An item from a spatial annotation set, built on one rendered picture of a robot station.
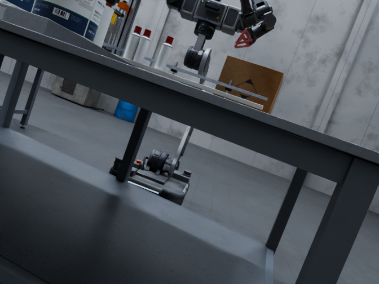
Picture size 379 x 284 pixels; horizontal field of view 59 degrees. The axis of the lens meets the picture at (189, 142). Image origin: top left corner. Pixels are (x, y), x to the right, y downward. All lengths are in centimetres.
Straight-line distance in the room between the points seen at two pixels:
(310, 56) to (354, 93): 147
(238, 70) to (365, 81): 807
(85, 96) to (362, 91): 693
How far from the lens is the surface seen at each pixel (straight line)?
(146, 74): 75
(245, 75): 174
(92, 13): 117
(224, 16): 235
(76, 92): 845
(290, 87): 913
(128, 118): 851
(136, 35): 173
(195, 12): 236
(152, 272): 122
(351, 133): 953
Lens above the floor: 78
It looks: 5 degrees down
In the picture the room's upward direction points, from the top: 20 degrees clockwise
